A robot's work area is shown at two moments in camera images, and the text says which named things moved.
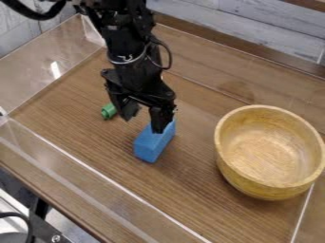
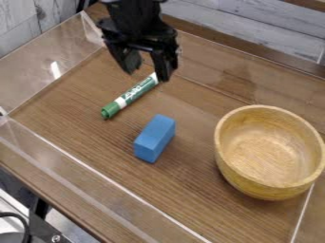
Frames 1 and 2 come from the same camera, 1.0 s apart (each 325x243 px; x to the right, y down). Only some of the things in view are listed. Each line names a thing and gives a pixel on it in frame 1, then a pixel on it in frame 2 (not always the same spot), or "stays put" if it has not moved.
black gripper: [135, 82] → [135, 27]
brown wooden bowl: [268, 149] stays put
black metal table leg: [40, 208] stays put
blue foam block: [151, 143] stays put
